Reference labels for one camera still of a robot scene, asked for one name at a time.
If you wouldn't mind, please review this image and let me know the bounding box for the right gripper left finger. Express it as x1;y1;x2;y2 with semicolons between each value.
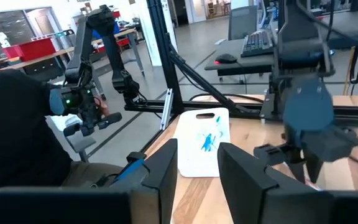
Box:
109;138;179;224

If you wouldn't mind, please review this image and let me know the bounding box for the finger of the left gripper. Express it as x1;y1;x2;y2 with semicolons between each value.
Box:
289;161;307;183
305;154;324;184

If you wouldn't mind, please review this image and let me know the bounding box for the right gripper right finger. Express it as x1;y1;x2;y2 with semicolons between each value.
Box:
217;142;334;224

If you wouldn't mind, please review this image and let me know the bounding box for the white plastic bin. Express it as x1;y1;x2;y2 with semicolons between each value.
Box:
172;107;231;179

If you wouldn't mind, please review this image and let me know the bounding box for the blue toothbrush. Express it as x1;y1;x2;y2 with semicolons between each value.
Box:
199;133;217;153
214;115;223;138

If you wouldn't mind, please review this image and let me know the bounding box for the blue folded cloth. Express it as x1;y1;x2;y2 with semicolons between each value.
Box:
116;157;145;185

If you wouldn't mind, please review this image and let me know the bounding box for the silver aluminium profile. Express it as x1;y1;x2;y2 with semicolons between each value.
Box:
159;88;175;131

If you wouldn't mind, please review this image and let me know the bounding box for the person's hand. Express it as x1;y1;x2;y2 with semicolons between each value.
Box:
95;95;111;119

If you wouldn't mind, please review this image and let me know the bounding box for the dark grey keyboard tray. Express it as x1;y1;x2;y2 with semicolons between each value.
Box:
203;36;281;78

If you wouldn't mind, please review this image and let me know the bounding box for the grey desk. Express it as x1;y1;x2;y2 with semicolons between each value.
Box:
320;9;358;50

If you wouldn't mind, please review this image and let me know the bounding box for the black keyboard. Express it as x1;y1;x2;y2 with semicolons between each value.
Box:
240;29;275;58

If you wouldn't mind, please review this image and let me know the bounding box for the black computer mouse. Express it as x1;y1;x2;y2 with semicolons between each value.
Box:
214;53;239;65

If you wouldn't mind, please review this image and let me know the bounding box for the grey office chair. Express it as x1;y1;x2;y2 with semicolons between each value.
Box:
227;5;259;41

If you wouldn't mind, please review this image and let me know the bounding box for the black drawer cabinet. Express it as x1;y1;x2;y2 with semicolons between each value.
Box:
23;57;67;82

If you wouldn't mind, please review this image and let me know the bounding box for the wooden workbench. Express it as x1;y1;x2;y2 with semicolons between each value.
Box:
0;27;145;78

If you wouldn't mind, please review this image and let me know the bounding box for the person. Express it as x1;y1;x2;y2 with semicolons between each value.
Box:
0;68;127;197

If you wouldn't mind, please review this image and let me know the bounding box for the red plastic crate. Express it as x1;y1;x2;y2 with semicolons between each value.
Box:
1;37;57;62

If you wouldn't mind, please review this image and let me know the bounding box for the yellow cable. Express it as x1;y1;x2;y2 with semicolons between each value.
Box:
342;46;356;96

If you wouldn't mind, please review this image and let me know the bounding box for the black floor cable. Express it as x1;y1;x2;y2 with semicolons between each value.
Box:
188;92;265;105

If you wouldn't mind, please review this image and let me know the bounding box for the dark grey wall board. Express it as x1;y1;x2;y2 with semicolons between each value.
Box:
0;10;37;60

